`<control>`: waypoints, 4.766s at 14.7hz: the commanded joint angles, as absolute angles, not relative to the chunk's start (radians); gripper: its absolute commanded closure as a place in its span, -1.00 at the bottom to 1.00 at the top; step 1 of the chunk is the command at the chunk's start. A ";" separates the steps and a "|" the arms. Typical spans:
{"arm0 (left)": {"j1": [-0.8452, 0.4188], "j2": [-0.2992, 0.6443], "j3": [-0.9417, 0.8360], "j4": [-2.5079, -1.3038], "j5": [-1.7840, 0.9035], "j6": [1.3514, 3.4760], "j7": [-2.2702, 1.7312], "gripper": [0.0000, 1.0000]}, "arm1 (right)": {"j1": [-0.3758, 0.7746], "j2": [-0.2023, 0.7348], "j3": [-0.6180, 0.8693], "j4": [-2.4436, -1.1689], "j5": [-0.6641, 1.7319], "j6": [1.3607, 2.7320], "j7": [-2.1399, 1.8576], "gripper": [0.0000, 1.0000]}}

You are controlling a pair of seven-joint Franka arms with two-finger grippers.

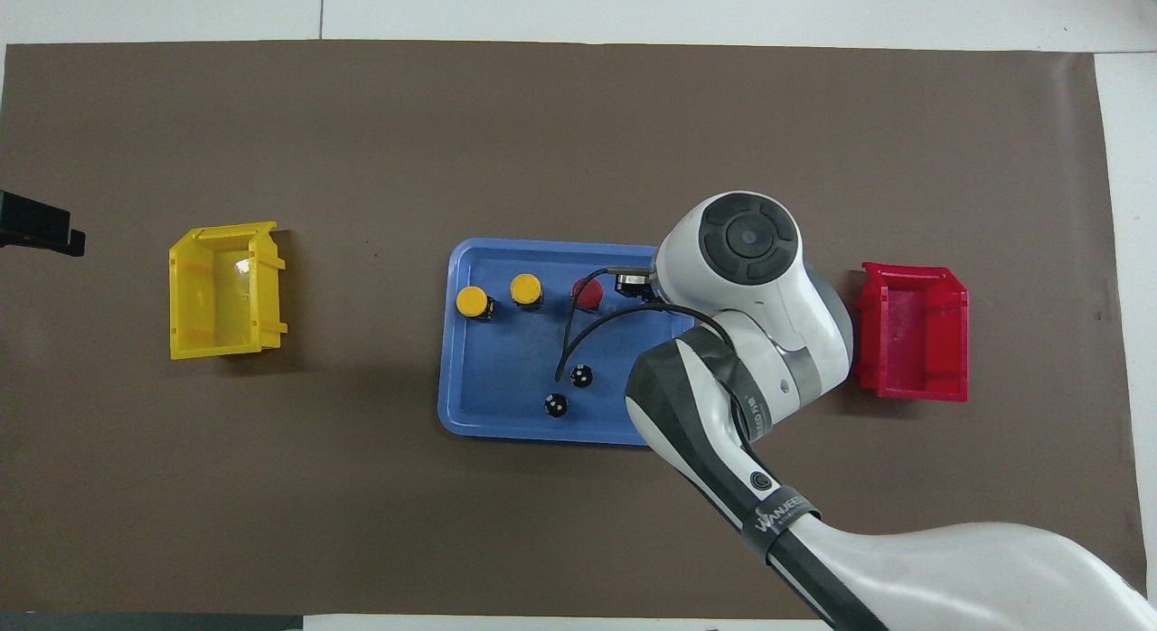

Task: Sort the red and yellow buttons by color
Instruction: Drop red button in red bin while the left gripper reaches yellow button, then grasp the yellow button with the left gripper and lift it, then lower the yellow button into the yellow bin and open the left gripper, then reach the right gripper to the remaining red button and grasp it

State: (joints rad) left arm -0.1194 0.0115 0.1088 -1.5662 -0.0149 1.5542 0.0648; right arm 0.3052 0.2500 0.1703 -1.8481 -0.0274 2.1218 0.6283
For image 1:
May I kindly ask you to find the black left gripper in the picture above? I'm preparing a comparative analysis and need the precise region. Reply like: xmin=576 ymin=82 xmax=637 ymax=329
xmin=0 ymin=190 xmax=86 ymax=258

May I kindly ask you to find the yellow plastic bin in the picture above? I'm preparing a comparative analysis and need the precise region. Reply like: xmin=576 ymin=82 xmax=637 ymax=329
xmin=168 ymin=221 xmax=289 ymax=361

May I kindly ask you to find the blue plastic tray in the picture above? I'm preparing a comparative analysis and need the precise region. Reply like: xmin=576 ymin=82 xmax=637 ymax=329
xmin=437 ymin=238 xmax=695 ymax=447

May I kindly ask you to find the brown table mat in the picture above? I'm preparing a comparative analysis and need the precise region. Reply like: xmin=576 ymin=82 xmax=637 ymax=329
xmin=0 ymin=40 xmax=1149 ymax=621

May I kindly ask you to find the red plastic bin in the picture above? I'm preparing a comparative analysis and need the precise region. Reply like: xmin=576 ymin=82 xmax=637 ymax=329
xmin=855 ymin=261 xmax=970 ymax=403

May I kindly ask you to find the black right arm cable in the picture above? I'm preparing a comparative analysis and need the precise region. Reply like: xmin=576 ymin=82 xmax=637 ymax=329
xmin=553 ymin=266 xmax=735 ymax=384

